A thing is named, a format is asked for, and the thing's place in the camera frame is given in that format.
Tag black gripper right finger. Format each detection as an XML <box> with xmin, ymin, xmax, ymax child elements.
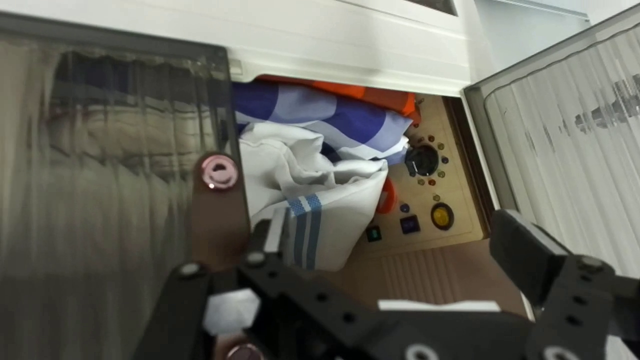
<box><xmin>488</xmin><ymin>207</ymin><xmax>640</xmax><ymax>360</ymax></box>

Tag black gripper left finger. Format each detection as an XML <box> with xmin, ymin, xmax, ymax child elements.
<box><xmin>129</xmin><ymin>213</ymin><xmax>375</xmax><ymax>360</ymax></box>

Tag brown strap door handle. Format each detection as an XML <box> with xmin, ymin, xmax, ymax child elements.
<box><xmin>187</xmin><ymin>151</ymin><xmax>268</xmax><ymax>360</ymax></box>

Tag dark translucent cabinet door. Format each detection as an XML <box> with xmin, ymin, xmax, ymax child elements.
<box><xmin>0</xmin><ymin>9</ymin><xmax>252</xmax><ymax>360</ymax></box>

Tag mesh cabinet door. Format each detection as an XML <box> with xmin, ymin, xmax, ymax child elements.
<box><xmin>462</xmin><ymin>2</ymin><xmax>640</xmax><ymax>280</ymax></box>

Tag white stacked cabinet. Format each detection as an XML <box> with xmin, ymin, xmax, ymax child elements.
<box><xmin>0</xmin><ymin>0</ymin><xmax>521</xmax><ymax>222</ymax></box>

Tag white cloth blue stripes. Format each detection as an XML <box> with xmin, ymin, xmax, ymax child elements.
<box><xmin>234</xmin><ymin>121</ymin><xmax>391</xmax><ymax>271</ymax></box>

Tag wooden toy control panel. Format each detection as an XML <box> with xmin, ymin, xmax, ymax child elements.
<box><xmin>332</xmin><ymin>95</ymin><xmax>530</xmax><ymax>316</ymax></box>

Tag blue white checked cloth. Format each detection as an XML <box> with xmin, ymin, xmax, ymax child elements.
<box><xmin>227</xmin><ymin>79</ymin><xmax>415</xmax><ymax>167</ymax></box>

